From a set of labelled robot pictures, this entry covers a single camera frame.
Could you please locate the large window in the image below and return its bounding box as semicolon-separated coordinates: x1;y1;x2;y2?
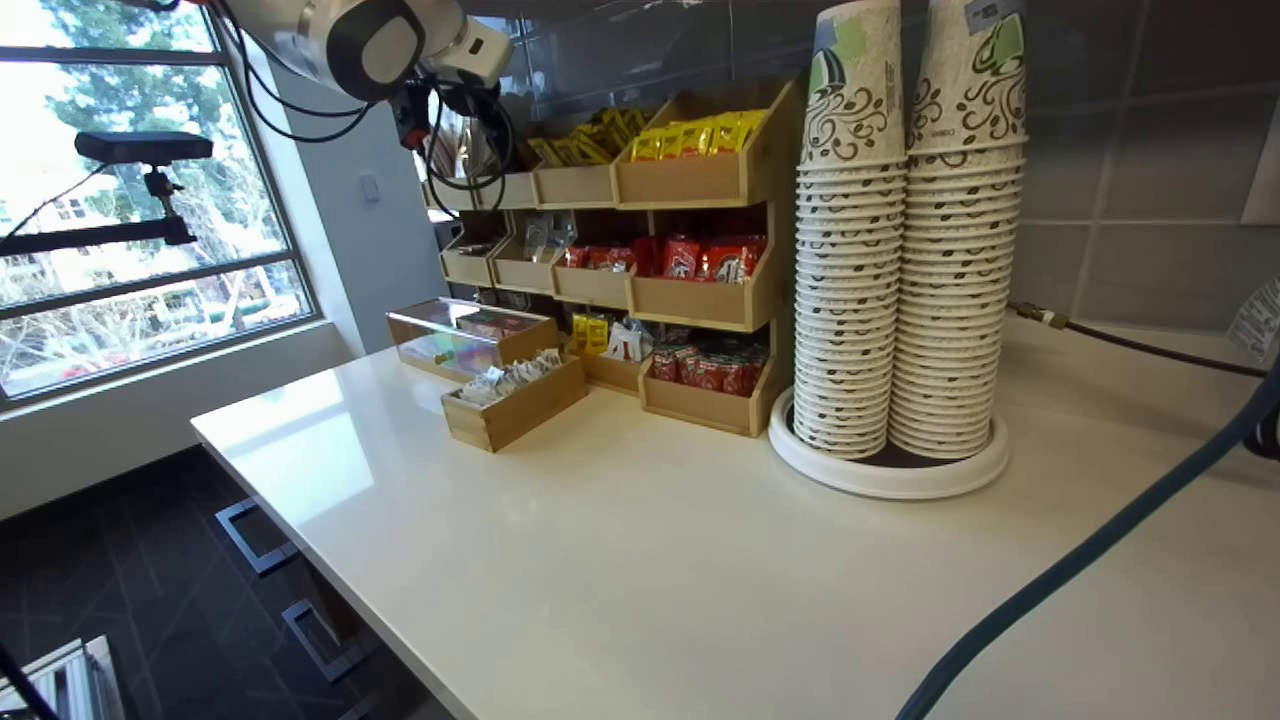
0;0;323;414

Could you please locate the thin black cable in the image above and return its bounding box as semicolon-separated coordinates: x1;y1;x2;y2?
1008;300;1270;383

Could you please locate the white condiment packet pile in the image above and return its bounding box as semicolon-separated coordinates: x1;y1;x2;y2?
602;318;658;368

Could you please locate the black floor cable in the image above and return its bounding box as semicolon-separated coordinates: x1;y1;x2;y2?
0;635;62;720

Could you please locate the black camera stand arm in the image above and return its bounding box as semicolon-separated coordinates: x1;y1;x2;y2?
0;161;204;265

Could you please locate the clear snack packet pile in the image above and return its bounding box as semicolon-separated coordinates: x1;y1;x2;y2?
510;212;570;265

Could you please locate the black camera on stand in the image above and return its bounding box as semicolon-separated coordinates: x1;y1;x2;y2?
71;127;215;171

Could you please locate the small open wooden box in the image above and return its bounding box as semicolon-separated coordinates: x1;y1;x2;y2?
435;347;593;456

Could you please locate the yellow condiment packet pile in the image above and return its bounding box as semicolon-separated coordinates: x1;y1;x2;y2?
568;310;617;359

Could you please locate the thick dark power cable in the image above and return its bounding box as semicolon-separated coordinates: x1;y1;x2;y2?
892;352;1280;720

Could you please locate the white round cup base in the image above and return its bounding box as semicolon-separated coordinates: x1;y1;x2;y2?
763;383;1016;507

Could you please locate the white sugar packet pile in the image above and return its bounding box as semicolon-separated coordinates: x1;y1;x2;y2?
456;347;570;414

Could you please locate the white floor frame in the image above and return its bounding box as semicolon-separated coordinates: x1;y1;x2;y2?
0;632;130;720

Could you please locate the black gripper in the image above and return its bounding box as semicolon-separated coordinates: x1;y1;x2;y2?
423;82;515;184

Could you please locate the red snack packet pile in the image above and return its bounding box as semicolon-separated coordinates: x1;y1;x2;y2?
655;233;772;289
557;236;668;279
648;342;772;399

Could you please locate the grey metal floor bracket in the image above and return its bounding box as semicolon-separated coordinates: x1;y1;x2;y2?
211;498;306;580
278;596;390;688

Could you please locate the bamboo tiered organizer shelf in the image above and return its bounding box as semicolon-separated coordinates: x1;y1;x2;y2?
432;77;809;443

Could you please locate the yellow sweetener packet pile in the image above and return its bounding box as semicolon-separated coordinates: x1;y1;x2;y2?
622;108;772;167
529;108;648;171

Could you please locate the printed paper cup stack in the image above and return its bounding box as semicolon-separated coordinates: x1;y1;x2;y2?
886;0;1030;468
791;0;914;465

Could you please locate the crumpled clear plastic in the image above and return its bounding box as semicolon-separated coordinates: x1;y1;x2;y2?
1223;273;1280;368

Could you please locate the wooden tea box clear lid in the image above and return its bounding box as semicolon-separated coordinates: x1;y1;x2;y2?
384;294;563;388

